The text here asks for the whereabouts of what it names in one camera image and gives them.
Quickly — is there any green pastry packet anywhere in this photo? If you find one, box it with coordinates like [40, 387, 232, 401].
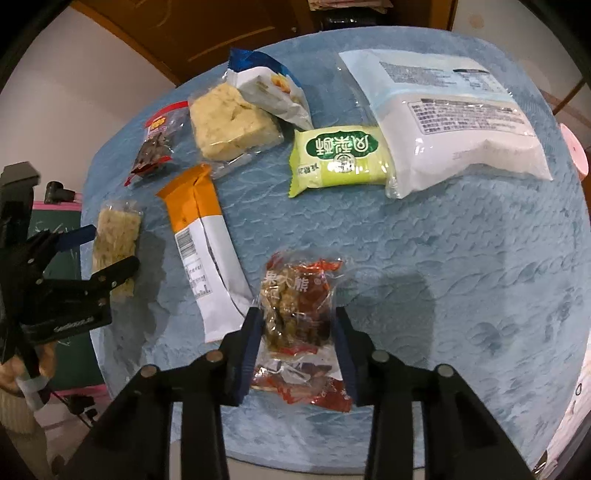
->
[288, 125, 394, 198]

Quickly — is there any dark red white packet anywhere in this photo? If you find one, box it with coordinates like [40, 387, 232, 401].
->
[250, 345, 353, 413]

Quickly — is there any blue white snack packet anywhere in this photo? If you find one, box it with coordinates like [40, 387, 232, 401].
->
[225, 48, 314, 130]

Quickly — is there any red dark jerky packet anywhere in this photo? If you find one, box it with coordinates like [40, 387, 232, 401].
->
[124, 100, 188, 187]

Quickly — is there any puffed rice snack packet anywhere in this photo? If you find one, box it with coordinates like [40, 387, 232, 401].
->
[92, 199, 142, 273]

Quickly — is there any clear mixed nuts packet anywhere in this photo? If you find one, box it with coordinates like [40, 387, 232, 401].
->
[259, 250, 345, 357]

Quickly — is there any beige cracker block packet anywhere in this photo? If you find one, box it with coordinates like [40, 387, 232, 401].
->
[187, 81, 284, 179]

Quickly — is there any pink plastic stool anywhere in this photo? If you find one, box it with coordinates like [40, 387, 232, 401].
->
[560, 123, 589, 181]

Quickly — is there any blue plush table cloth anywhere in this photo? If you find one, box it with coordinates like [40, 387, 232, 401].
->
[82, 27, 590, 474]

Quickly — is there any white plastic tray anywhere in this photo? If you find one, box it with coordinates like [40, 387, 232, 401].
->
[169, 441, 425, 480]

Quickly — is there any orange white snack bar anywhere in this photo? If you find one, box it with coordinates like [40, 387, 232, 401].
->
[157, 164, 252, 343]

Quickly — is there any large white powder bag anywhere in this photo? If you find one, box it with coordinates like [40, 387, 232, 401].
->
[339, 49, 552, 199]

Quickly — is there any brown wooden corner shelf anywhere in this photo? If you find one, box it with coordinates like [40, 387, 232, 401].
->
[308, 0, 459, 31]

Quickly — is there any brown wooden door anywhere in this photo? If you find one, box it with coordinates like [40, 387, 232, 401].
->
[71, 0, 318, 85]

